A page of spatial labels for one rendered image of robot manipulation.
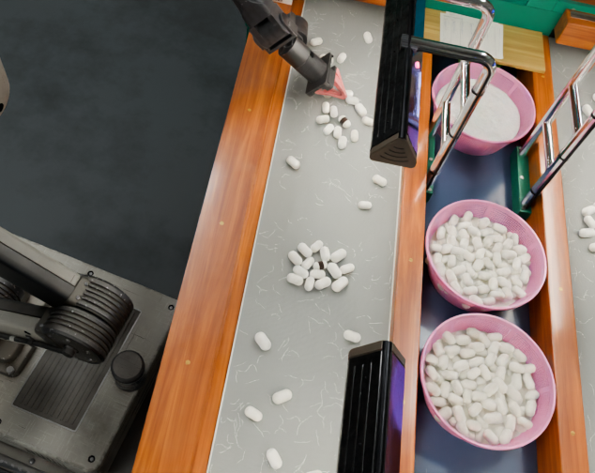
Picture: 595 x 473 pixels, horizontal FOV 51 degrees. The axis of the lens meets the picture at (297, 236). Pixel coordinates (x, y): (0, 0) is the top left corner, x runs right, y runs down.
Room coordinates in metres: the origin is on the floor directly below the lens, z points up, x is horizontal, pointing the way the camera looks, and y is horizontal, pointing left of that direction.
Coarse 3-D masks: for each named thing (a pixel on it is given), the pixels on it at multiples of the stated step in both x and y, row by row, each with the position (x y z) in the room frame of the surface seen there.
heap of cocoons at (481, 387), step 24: (456, 336) 0.56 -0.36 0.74; (480, 336) 0.58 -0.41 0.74; (432, 360) 0.50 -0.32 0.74; (456, 360) 0.52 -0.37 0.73; (480, 360) 0.52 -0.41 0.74; (504, 360) 0.54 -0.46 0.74; (432, 384) 0.45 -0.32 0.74; (456, 384) 0.46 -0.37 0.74; (480, 384) 0.48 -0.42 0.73; (504, 384) 0.49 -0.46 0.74; (528, 384) 0.50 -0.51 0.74; (456, 408) 0.42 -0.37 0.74; (480, 408) 0.43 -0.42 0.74; (504, 408) 0.44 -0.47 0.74; (528, 408) 0.45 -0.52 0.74; (480, 432) 0.39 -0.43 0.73; (504, 432) 0.40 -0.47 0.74
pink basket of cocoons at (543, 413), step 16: (448, 320) 0.58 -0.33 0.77; (464, 320) 0.59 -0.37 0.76; (480, 320) 0.60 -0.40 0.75; (496, 320) 0.61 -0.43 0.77; (432, 336) 0.53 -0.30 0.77; (512, 336) 0.59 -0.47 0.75; (528, 336) 0.59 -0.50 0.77; (528, 352) 0.57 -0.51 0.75; (544, 368) 0.54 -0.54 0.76; (544, 400) 0.48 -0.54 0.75; (544, 416) 0.44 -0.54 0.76; (528, 432) 0.41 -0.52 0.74; (496, 448) 0.35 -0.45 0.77; (512, 448) 0.36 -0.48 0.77
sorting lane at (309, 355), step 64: (320, 0) 1.44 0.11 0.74; (320, 128) 1.00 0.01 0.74; (320, 192) 0.82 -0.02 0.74; (384, 192) 0.86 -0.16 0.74; (256, 256) 0.62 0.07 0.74; (320, 256) 0.66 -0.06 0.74; (384, 256) 0.70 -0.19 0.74; (256, 320) 0.48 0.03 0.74; (320, 320) 0.52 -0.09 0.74; (384, 320) 0.55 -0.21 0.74; (256, 384) 0.36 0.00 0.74; (320, 384) 0.39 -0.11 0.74; (256, 448) 0.25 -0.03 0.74; (320, 448) 0.28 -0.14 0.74
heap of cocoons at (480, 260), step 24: (456, 216) 0.85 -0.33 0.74; (432, 240) 0.78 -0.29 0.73; (456, 240) 0.80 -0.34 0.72; (480, 240) 0.80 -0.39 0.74; (504, 240) 0.83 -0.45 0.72; (456, 264) 0.74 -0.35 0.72; (480, 264) 0.74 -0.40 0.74; (504, 264) 0.77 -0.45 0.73; (528, 264) 0.78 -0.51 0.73; (456, 288) 0.67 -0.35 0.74; (480, 288) 0.68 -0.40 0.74; (504, 288) 0.70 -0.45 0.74
